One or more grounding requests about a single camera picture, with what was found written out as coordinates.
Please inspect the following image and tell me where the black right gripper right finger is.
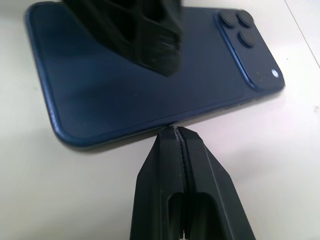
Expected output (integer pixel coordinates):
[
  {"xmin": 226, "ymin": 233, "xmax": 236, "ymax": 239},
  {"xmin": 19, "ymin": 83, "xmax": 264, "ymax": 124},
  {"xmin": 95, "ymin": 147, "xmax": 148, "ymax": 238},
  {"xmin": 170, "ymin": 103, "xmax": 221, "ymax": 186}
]
[{"xmin": 177, "ymin": 126, "xmax": 256, "ymax": 240}]

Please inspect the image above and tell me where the dark blue smartphone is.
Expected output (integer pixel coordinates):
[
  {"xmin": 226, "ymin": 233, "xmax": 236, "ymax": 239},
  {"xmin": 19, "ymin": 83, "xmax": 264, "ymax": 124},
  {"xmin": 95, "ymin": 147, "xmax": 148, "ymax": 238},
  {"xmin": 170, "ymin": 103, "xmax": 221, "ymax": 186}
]
[{"xmin": 24, "ymin": 1, "xmax": 287, "ymax": 153}]

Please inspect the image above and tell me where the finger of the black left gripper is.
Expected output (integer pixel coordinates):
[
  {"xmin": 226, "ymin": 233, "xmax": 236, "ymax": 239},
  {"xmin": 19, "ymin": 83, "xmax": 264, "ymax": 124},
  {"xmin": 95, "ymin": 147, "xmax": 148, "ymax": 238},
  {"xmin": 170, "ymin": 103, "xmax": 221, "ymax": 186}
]
[{"xmin": 61, "ymin": 0, "xmax": 185, "ymax": 79}]

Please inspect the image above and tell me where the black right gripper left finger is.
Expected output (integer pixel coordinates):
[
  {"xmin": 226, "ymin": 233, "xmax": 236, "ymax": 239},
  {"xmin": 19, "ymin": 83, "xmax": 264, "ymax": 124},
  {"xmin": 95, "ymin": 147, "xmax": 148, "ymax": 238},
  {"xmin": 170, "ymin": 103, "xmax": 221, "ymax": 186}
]
[{"xmin": 129, "ymin": 126, "xmax": 188, "ymax": 240}]

